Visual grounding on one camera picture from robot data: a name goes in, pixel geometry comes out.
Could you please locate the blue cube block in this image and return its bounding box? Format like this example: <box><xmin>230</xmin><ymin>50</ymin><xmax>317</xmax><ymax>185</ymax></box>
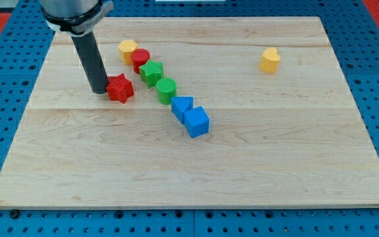
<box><xmin>184</xmin><ymin>107</ymin><xmax>210</xmax><ymax>138</ymax></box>

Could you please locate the green star block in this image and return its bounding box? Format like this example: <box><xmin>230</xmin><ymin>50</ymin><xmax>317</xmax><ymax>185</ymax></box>
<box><xmin>139</xmin><ymin>59</ymin><xmax>164</xmax><ymax>88</ymax></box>

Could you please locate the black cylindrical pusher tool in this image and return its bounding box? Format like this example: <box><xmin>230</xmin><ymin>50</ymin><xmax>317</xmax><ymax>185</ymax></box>
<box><xmin>72</xmin><ymin>32</ymin><xmax>109</xmax><ymax>94</ymax></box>

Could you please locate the red cylinder block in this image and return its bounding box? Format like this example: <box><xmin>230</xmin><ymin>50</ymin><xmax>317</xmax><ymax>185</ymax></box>
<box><xmin>131</xmin><ymin>48</ymin><xmax>150</xmax><ymax>74</ymax></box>

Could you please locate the yellow hexagon block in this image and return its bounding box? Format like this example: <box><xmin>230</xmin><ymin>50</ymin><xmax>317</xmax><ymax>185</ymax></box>
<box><xmin>118</xmin><ymin>39</ymin><xmax>138</xmax><ymax>65</ymax></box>

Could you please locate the green cylinder block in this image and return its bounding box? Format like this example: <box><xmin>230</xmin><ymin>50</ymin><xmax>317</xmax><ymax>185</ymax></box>
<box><xmin>156</xmin><ymin>78</ymin><xmax>177</xmax><ymax>105</ymax></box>

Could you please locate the blue triangle block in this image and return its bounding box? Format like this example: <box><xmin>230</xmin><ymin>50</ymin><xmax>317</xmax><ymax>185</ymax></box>
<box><xmin>171</xmin><ymin>96</ymin><xmax>193</xmax><ymax>124</ymax></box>

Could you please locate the yellow heart block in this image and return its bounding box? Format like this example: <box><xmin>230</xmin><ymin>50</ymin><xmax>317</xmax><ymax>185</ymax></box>
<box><xmin>259</xmin><ymin>47</ymin><xmax>280</xmax><ymax>74</ymax></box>

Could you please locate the red star block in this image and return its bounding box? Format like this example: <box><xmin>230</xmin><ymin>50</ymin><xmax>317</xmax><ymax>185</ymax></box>
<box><xmin>106</xmin><ymin>73</ymin><xmax>134</xmax><ymax>104</ymax></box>

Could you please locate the wooden board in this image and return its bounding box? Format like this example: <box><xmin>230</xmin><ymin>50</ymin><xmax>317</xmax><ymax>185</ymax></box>
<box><xmin>0</xmin><ymin>16</ymin><xmax>379</xmax><ymax>210</ymax></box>

